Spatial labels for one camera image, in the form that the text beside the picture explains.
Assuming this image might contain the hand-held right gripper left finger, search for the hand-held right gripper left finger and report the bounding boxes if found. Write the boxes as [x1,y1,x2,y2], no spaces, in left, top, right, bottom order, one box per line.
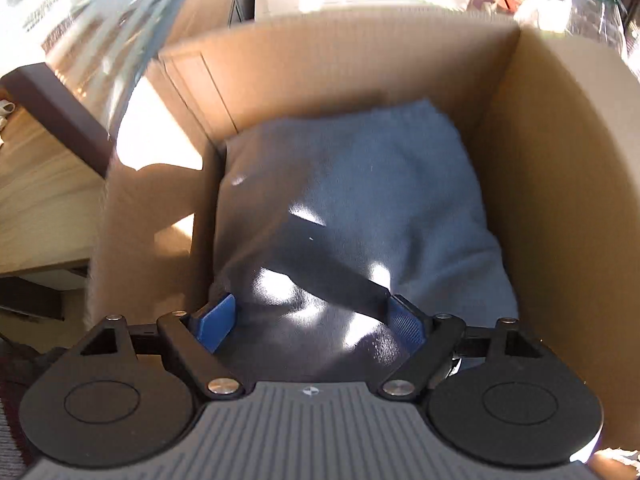
[65,294,247,402]

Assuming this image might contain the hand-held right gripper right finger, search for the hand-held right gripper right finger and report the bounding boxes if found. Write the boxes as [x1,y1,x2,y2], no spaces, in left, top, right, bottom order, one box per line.
[379,295,558,402]

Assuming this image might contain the grey pants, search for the grey pants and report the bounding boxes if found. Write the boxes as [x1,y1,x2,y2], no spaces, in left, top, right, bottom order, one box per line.
[212,99,520,386]

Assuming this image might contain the cardboard box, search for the cardboard box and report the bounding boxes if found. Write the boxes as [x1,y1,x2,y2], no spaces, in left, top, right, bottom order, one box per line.
[86,2,640,466]

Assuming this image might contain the clear plastic bag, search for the clear plastic bag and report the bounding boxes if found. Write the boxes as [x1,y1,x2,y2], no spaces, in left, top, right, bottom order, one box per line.
[517,0,632,61]

